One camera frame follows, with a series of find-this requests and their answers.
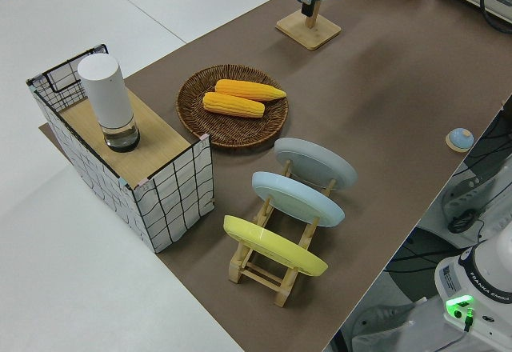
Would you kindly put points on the grey plate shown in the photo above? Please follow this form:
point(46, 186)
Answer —
point(316, 164)

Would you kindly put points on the white cylinder bottle clear base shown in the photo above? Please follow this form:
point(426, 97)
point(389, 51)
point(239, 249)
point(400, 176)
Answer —
point(106, 96)

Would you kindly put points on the round brown wicker basket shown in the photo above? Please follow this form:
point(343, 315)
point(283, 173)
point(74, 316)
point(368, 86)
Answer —
point(236, 132)

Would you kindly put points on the wooden plate rack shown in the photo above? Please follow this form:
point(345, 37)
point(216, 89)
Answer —
point(260, 276)

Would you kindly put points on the yellow plate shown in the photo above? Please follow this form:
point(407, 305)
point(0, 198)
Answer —
point(276, 248)

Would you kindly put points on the light blue plate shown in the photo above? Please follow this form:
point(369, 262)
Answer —
point(296, 200)

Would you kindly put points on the wooden mug tree stand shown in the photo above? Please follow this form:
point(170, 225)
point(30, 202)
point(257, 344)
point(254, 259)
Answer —
point(308, 32)

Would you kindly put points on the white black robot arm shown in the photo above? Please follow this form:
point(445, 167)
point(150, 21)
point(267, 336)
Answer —
point(480, 288)

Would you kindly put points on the yellow corn cob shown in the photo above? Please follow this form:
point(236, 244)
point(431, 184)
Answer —
point(250, 89)
point(234, 105)

